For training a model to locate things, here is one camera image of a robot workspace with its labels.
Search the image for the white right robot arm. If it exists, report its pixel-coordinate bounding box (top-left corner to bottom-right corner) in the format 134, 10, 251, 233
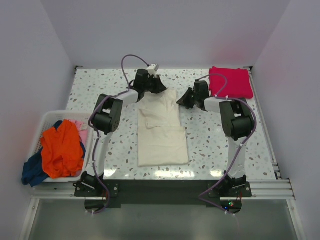
177, 79, 257, 197

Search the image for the aluminium frame rail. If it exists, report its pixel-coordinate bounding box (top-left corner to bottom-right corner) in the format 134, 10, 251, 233
29, 179, 295, 200

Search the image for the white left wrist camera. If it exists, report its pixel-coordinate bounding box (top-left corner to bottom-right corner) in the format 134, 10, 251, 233
146, 63, 160, 78

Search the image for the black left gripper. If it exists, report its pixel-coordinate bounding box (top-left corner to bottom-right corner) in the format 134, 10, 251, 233
142, 74, 167, 94

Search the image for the folded magenta t-shirt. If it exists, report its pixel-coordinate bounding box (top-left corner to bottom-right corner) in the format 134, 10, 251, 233
209, 66, 254, 99

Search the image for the orange t-shirt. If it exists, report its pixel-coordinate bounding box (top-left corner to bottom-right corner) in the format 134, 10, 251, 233
40, 119, 85, 179

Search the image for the pink t-shirt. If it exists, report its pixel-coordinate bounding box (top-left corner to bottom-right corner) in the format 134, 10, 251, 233
69, 119, 88, 144

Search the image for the cream white t-shirt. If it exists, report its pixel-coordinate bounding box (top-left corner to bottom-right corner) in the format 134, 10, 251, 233
137, 89, 189, 167

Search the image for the navy blue t-shirt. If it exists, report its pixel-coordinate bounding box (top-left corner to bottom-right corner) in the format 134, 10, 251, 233
21, 120, 86, 187

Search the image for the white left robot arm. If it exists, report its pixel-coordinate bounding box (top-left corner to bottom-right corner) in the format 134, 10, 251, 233
80, 64, 167, 196

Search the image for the white plastic laundry basket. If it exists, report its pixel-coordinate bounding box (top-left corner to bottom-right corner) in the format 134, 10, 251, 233
29, 110, 93, 183

